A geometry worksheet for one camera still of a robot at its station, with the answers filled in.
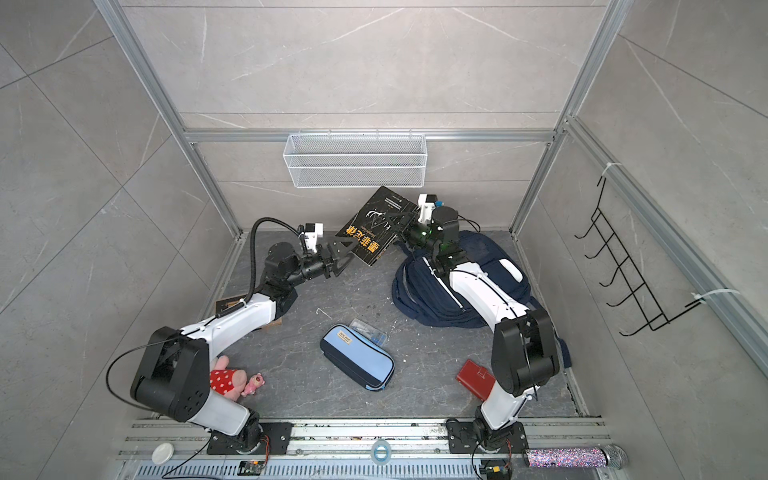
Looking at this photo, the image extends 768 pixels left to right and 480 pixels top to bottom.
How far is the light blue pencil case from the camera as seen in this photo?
2.67 ft

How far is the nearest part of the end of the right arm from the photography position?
63 cm

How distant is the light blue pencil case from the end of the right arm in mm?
366
